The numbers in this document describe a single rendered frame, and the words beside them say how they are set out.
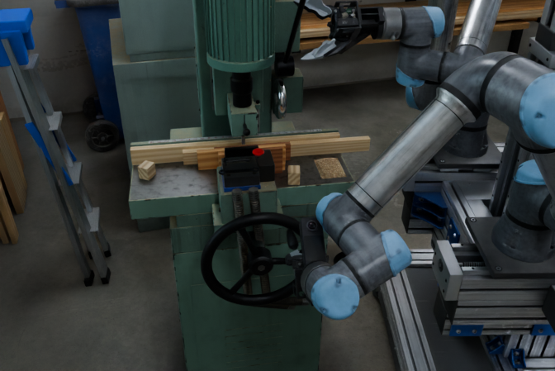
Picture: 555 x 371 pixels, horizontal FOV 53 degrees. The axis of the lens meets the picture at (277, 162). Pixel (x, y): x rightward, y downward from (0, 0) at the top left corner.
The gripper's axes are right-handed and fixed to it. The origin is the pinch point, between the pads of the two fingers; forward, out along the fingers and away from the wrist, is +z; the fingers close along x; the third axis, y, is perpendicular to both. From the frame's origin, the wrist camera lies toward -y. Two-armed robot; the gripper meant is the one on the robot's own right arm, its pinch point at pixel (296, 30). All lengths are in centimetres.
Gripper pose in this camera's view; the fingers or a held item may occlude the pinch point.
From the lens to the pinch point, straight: 135.8
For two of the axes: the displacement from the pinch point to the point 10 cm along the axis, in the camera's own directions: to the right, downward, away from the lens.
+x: 1.0, 9.7, -2.3
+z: -9.9, 0.7, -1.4
